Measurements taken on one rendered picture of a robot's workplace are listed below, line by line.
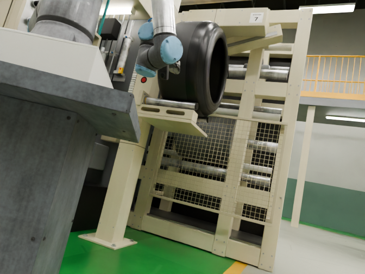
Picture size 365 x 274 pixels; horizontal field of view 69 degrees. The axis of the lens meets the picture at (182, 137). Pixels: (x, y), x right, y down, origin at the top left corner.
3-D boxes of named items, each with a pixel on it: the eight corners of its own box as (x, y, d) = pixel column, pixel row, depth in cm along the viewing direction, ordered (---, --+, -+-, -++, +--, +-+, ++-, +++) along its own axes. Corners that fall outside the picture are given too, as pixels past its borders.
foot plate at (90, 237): (77, 236, 161) (78, 232, 162) (104, 232, 186) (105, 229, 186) (114, 250, 152) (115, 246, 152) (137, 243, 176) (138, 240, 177)
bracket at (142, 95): (135, 104, 164) (139, 89, 165) (161, 122, 200) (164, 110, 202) (140, 105, 162) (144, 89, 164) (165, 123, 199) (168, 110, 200)
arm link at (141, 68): (143, 66, 103) (149, 37, 106) (129, 73, 112) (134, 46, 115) (163, 75, 109) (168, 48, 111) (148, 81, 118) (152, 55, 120)
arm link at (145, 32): (133, 41, 110) (138, 19, 112) (147, 56, 122) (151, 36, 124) (154, 39, 107) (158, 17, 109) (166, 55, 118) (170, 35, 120)
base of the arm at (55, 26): (74, 50, 63) (83, 13, 65) (0, 42, 65) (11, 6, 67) (103, 82, 82) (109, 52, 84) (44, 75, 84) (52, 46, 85)
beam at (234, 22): (184, 25, 209) (188, 8, 212) (194, 43, 233) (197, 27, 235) (264, 25, 187) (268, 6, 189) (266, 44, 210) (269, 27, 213)
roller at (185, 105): (144, 105, 168) (143, 98, 166) (147, 103, 172) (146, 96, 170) (196, 111, 155) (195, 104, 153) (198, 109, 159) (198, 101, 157)
